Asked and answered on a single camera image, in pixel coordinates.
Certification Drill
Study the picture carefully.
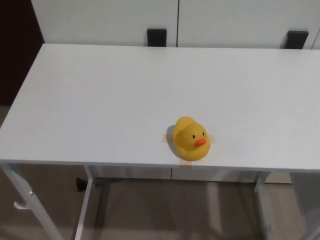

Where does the yellow rubber duck toy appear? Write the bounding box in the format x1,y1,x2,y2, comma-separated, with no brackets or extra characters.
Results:
173,116,210,161

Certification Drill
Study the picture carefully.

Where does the white metal desk crossbar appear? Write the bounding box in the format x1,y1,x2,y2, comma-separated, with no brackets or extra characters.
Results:
94,177,261,186

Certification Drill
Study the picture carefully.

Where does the white metal desk leg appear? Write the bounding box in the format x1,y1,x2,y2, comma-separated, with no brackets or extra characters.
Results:
255,171,276,240
74,165,99,240
0,163,63,240

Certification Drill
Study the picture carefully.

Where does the wide beige tape strip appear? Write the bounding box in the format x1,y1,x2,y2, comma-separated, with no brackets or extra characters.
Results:
161,133,217,145

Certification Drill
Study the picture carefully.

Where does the small black floor foot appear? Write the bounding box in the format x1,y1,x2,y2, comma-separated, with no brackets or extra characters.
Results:
76,177,88,193

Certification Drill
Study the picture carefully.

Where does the white partition panel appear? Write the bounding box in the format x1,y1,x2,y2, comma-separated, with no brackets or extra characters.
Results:
177,0,320,50
29,0,180,47

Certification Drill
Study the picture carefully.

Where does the black partition bracket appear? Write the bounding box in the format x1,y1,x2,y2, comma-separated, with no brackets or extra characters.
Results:
146,28,168,48
284,30,309,50

